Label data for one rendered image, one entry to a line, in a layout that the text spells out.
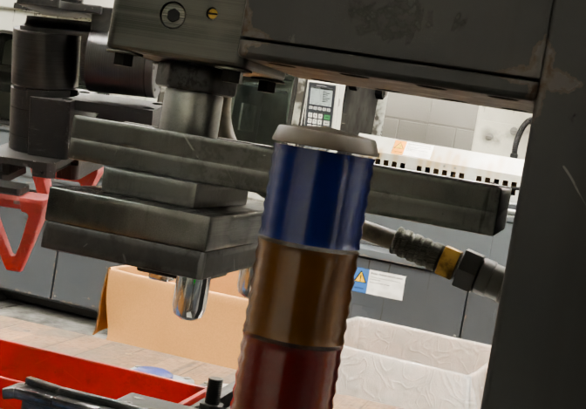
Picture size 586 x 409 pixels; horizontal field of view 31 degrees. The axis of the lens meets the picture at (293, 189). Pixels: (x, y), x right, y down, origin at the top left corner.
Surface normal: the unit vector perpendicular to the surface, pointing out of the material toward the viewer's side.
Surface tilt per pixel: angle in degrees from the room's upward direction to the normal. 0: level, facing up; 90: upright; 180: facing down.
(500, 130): 90
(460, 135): 90
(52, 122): 102
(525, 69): 90
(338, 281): 76
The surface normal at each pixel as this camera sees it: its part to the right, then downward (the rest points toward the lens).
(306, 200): -0.24, 0.25
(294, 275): -0.15, -0.22
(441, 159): -0.13, -0.65
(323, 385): 0.58, 0.38
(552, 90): -0.26, 0.00
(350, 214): 0.66, -0.10
